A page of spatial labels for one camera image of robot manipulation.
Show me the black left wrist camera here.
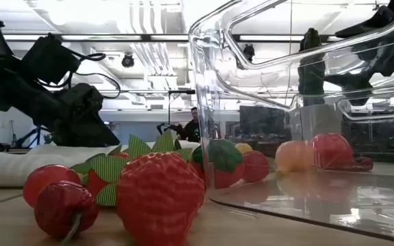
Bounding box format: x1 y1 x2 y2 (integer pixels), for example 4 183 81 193
21 33 81 86

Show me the bright red toy cherry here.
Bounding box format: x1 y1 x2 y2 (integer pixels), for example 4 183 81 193
22 163 82 208

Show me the dark red toy cherry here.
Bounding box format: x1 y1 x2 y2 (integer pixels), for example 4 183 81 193
349 156 374 172
34 180 99 246

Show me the black ceiling dome camera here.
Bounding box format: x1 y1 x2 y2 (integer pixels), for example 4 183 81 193
242 44 256 63
121 53 135 68

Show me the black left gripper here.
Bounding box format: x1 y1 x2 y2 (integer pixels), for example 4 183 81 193
51 83 121 148

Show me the person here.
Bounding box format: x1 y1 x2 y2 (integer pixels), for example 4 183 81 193
179 106 202 143

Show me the white plant pot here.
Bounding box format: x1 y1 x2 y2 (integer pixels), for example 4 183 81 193
299 103 344 144

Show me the long ceiling light strip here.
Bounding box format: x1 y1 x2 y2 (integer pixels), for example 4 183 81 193
3 33 189 42

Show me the black left camera cable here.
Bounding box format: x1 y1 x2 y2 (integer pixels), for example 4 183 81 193
70 52 122 100

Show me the toy strawberry large green cap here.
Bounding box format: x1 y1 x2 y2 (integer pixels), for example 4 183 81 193
189 138 246 190

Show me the clear plastic tupperware container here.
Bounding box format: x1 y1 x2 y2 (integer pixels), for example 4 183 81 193
187 0 394 246

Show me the white checked dish towel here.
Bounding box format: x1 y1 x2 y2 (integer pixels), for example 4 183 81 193
0 141 201 188

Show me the black background station frame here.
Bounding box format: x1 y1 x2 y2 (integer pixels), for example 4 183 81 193
96 88 196 126

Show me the green cactus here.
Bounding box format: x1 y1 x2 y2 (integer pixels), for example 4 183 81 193
297 27 327 107

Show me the pink toy peach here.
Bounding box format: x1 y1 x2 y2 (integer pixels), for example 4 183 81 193
274 139 316 176

